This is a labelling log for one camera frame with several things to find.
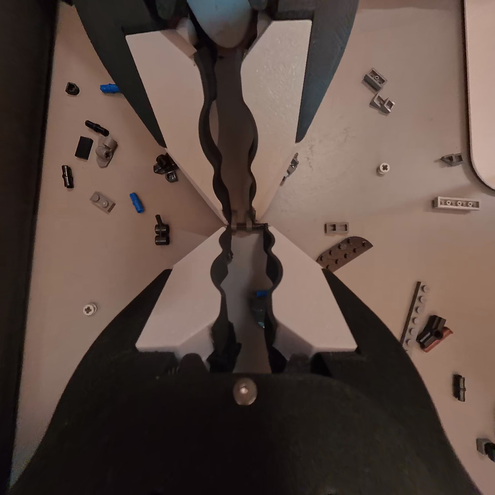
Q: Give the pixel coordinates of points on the black and brown lego connector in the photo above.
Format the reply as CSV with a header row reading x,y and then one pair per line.
x,y
433,332

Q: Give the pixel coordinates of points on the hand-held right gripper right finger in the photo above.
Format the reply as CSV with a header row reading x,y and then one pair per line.
x,y
309,309

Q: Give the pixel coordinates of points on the black lego tile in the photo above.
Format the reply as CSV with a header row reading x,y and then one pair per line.
x,y
84,147

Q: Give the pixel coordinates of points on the grey lego piece with hole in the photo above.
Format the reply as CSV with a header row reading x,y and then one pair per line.
x,y
290,170

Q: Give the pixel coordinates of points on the dark half-round lego plate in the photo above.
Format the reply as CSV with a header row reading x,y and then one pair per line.
x,y
344,253

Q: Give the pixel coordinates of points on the long black lego pin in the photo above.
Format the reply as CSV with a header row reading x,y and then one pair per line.
x,y
96,127

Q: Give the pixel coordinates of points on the dark grey thick lego liftarm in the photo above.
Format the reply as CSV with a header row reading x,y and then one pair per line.
x,y
483,446

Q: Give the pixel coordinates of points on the small dark lego slope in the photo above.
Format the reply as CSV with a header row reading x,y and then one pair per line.
x,y
172,177

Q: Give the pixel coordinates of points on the long grey lego plate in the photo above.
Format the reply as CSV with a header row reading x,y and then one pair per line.
x,y
413,315

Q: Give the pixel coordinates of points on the black lego connector cluster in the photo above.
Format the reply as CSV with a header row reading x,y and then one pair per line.
x,y
162,164

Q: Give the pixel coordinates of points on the white book stand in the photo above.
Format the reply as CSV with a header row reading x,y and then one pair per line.
x,y
483,77

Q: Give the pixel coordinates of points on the short black lego pin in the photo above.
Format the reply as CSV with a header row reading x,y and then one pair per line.
x,y
459,387

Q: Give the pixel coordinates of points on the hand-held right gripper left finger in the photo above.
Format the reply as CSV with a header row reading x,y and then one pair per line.
x,y
181,309

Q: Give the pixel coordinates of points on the light grey four-stud lego plate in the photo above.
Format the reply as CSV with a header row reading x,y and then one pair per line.
x,y
456,203

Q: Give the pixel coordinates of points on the grey lego bracket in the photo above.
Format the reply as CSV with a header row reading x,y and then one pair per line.
x,y
374,79
382,103

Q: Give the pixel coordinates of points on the grey two-hole lego plate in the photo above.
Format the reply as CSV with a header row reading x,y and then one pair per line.
x,y
336,228

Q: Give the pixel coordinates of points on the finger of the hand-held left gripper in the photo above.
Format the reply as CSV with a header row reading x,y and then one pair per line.
x,y
278,96
170,96

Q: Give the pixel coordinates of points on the white round lego stud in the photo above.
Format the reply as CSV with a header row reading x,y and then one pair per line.
x,y
383,168
89,309

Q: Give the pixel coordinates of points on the curved grey-blue lego slope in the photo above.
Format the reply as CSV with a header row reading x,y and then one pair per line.
x,y
258,313

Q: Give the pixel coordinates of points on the grey lego clip piece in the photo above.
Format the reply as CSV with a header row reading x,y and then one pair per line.
x,y
451,159

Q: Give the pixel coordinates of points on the dark grey lego connector assembly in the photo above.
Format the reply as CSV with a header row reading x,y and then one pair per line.
x,y
244,226

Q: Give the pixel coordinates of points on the small black curved lego piece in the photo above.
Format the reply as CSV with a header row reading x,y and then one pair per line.
x,y
72,88

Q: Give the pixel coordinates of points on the thick black lego pin connector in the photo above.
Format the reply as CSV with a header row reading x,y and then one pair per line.
x,y
67,176

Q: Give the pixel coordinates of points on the light grey lego axle connector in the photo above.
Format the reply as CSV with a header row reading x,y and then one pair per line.
x,y
105,151

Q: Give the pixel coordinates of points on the black dotted chair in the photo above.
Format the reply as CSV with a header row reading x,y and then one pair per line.
x,y
19,232

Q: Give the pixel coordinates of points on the grey two-stud lego plate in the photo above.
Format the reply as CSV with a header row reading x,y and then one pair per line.
x,y
102,202

